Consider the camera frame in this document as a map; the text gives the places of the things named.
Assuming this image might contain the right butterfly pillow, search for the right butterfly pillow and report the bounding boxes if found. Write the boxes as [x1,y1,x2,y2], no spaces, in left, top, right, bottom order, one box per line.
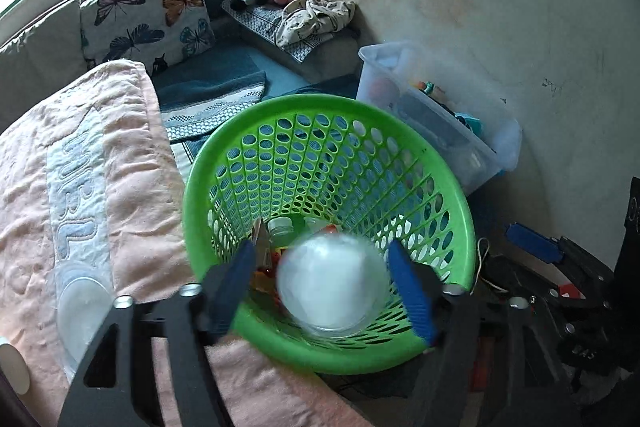
[80,0,215,75]

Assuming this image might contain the white middle cushion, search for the white middle cushion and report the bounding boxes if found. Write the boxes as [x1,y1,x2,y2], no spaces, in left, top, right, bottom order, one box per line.
[0,0,87,129]

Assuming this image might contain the pink blanket on table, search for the pink blanket on table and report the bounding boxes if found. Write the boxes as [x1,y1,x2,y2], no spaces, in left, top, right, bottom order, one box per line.
[1,61,192,426]

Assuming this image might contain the green plastic mesh basket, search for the green plastic mesh basket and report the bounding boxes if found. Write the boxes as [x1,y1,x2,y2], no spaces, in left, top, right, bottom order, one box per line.
[182,93,478,376]

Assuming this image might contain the clear plastic jar yellow label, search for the clear plastic jar yellow label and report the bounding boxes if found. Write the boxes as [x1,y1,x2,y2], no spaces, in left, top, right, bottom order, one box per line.
[267,216,295,251]

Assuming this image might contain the clear round plastic container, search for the clear round plastic container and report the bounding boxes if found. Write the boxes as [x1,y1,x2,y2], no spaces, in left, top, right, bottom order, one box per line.
[276,232,390,338]

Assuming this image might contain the red snack wrapper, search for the red snack wrapper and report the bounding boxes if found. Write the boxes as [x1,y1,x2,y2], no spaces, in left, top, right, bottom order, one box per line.
[250,218,280,296]

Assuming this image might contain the clear plastic lid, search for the clear plastic lid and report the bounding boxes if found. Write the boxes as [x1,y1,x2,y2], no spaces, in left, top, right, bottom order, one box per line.
[54,261,114,383]

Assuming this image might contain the clear plastic storage bin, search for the clear plastic storage bin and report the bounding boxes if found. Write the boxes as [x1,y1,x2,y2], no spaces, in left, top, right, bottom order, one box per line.
[357,41,523,194]

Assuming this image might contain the white paper cup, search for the white paper cup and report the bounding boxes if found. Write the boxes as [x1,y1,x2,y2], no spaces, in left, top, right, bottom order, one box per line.
[0,337,30,395]

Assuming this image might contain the crumpled patterned cloth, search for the crumpled patterned cloth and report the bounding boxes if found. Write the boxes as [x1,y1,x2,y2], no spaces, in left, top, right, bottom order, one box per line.
[273,0,357,49]

